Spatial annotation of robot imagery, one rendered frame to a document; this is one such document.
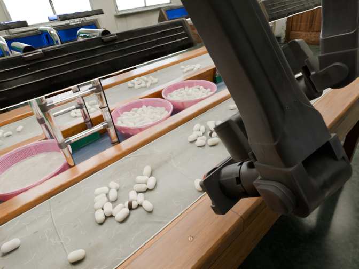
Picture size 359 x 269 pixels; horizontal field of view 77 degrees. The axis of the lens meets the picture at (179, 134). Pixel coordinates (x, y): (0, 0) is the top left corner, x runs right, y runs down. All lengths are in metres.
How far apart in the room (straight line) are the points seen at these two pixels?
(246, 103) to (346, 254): 1.30
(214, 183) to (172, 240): 0.16
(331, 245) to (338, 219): 0.19
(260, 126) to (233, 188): 0.15
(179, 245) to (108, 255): 0.15
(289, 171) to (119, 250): 0.39
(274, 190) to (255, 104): 0.09
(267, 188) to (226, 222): 0.25
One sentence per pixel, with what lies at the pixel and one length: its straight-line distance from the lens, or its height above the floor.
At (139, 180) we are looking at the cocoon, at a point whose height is 0.76.
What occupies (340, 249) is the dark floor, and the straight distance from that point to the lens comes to 1.49.
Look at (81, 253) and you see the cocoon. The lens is 0.54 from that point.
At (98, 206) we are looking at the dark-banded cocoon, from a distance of 0.60.
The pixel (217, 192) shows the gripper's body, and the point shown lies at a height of 0.89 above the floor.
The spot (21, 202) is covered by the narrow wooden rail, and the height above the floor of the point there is 0.76.
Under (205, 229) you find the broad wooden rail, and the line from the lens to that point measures 0.49.
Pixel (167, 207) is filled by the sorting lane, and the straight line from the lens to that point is 0.57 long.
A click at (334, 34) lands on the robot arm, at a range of 0.50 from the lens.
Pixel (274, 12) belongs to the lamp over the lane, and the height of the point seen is 1.07.
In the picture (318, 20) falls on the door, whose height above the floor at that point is 0.44.
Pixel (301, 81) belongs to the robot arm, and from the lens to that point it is 0.52.
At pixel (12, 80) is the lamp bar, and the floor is 1.08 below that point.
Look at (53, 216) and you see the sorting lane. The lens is 0.67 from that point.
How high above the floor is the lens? 1.17
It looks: 32 degrees down
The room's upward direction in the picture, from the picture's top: 8 degrees counter-clockwise
